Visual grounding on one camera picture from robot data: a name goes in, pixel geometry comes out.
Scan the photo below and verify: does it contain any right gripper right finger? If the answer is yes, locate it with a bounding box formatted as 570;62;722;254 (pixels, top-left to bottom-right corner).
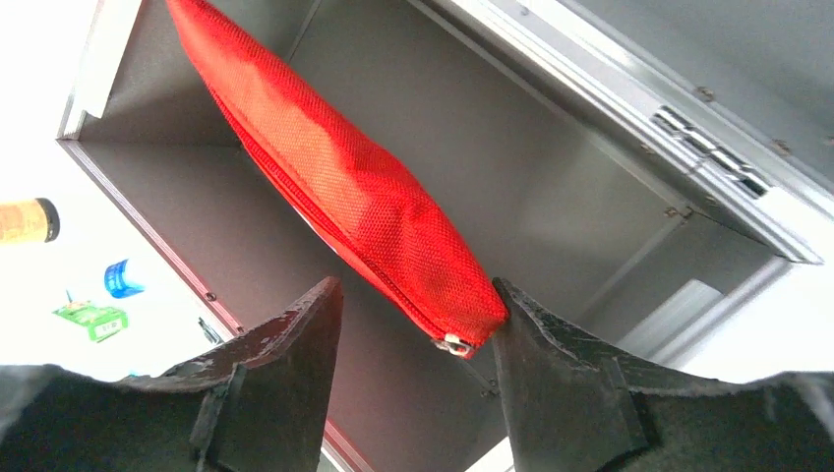
493;278;833;471

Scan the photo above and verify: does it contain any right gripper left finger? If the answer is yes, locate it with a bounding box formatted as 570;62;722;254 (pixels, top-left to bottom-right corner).
1;277;343;471

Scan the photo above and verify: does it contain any small green white box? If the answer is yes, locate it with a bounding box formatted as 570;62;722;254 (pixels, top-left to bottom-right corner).
52;301;129;343

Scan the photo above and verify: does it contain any white bottle blue cap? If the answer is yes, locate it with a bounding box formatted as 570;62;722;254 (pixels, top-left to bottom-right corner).
103;259;146;299

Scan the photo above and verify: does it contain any red first aid pouch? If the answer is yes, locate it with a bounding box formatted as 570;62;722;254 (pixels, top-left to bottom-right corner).
167;1;508;359

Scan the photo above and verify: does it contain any brown bottle orange cap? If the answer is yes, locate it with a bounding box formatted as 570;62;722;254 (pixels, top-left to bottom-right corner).
1;198;61;245

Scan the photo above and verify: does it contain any grey metal medicine box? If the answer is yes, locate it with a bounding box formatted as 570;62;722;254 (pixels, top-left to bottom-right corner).
64;1;833;471

